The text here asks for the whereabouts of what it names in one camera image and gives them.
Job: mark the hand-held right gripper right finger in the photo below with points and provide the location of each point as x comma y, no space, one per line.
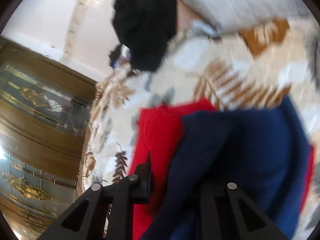
220,205

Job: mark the grey quilted pillow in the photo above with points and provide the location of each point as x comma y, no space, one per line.
237,2

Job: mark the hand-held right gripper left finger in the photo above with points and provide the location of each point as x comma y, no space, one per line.
145,180

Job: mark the red and blue knit sweater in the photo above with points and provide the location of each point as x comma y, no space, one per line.
250,142

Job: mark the wooden door with glass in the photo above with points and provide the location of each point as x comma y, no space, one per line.
37,130

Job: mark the black garment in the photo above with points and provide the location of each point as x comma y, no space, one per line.
145,30

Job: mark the leaf print blanket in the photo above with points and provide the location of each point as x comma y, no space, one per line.
200,60

